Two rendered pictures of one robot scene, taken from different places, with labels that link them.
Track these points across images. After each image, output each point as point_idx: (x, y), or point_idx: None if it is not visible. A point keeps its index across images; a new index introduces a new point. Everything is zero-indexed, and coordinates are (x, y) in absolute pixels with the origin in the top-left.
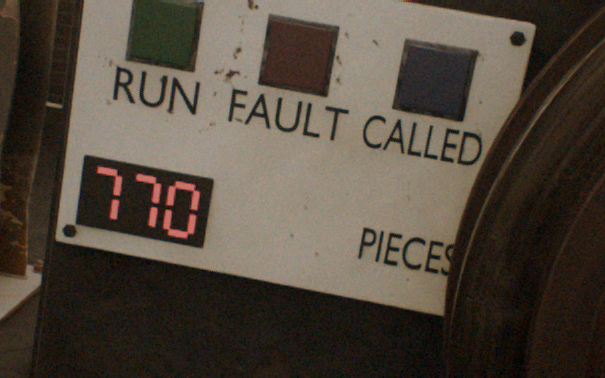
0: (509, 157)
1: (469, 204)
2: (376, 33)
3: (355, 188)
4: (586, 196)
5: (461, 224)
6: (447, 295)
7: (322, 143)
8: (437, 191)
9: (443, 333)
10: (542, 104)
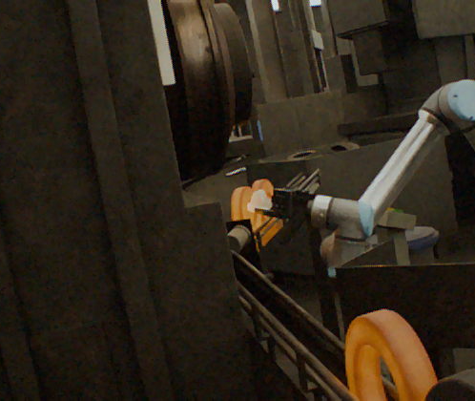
0: (210, 22)
1: (182, 46)
2: None
3: None
4: (216, 28)
5: (183, 52)
6: (187, 72)
7: None
8: None
9: (186, 84)
10: (204, 10)
